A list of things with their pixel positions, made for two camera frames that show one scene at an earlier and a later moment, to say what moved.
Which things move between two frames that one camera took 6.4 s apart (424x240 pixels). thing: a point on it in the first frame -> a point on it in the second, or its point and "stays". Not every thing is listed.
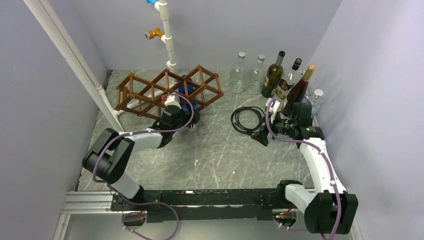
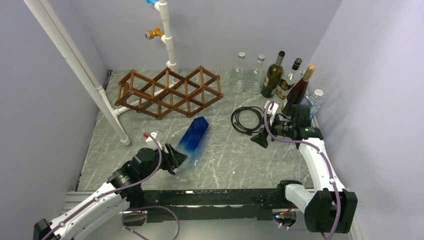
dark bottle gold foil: x=296 y=94 stays
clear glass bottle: x=255 y=81 stays
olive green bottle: x=272 y=75 stays
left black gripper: x=196 y=116 -> x=173 y=159
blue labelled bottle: x=190 y=90 -> x=193 y=137
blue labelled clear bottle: x=317 y=101 stays
